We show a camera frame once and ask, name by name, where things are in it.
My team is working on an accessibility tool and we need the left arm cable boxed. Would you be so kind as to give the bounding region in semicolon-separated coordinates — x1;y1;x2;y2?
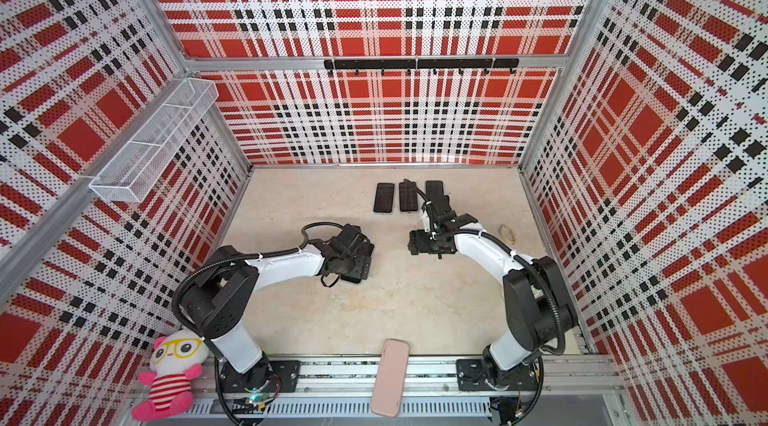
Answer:
170;221;349;331

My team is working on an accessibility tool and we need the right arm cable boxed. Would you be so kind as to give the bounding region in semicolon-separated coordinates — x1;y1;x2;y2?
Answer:
479;230;568;358

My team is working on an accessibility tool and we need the tan rubber band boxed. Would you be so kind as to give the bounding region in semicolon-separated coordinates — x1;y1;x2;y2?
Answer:
498;224;516;245

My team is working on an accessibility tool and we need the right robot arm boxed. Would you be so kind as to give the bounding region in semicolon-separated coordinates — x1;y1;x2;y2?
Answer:
408;190;578;372

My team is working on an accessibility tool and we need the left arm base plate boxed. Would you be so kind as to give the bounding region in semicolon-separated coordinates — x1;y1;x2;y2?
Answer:
216;357;301;394

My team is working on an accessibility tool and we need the pink phone case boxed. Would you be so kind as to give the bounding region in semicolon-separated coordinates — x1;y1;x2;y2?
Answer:
370;339;410;418

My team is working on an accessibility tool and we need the white wire basket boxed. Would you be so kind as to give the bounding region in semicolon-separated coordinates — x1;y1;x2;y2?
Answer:
89;78;218;203

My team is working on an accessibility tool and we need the black phone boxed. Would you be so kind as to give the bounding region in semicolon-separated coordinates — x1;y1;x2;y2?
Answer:
398;181;419;213
425;180;445;200
373;182;395;214

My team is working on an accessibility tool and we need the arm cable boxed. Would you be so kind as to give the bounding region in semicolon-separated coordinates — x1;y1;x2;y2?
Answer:
479;230;568;358
170;221;349;331

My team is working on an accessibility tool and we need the black hook rail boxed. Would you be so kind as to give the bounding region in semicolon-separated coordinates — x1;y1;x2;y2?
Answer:
323;58;520;72

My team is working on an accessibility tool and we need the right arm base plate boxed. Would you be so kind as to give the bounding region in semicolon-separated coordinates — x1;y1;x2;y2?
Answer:
456;357;541;392

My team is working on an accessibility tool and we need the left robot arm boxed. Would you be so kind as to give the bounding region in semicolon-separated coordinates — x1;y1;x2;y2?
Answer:
171;222;374;374

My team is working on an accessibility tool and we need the pink plush toy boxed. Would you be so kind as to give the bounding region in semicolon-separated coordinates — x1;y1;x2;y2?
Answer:
131;328;210;422

